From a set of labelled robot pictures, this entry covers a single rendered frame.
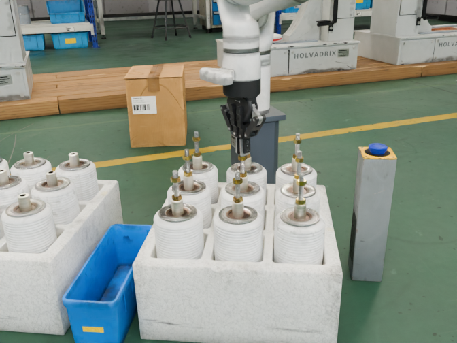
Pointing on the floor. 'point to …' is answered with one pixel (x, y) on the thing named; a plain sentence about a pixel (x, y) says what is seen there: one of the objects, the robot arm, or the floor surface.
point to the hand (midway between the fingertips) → (242, 145)
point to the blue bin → (106, 287)
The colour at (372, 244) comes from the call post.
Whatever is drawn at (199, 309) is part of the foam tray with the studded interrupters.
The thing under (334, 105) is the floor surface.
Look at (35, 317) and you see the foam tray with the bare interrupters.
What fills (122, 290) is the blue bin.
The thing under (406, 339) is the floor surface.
